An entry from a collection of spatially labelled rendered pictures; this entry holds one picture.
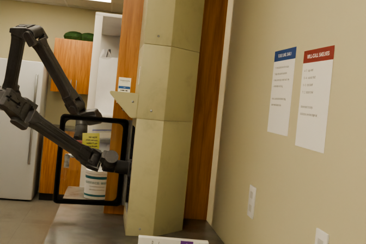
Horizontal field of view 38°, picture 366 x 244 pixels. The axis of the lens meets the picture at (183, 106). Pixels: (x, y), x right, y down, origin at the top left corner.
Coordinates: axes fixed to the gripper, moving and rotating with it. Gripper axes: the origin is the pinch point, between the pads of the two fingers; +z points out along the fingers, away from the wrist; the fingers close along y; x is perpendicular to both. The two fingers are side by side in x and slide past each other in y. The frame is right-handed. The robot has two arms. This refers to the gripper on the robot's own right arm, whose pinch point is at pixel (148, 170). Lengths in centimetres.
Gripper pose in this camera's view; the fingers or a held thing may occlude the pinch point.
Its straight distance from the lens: 232.7
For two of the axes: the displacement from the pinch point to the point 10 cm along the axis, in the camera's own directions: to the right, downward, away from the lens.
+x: -1.6, 9.9, -0.1
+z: 9.7, 1.6, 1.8
